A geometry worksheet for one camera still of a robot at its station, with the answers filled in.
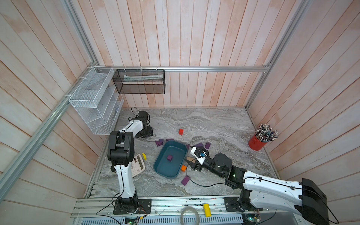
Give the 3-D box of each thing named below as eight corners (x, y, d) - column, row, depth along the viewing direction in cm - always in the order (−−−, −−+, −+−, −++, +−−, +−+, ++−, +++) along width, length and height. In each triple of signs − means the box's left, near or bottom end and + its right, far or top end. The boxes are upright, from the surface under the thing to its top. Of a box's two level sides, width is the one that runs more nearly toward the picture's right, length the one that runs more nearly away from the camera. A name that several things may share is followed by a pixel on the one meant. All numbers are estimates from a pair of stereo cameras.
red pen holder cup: (246, 148, 98) (258, 134, 83) (250, 137, 104) (261, 121, 90) (261, 155, 95) (277, 141, 80) (264, 142, 101) (278, 127, 87)
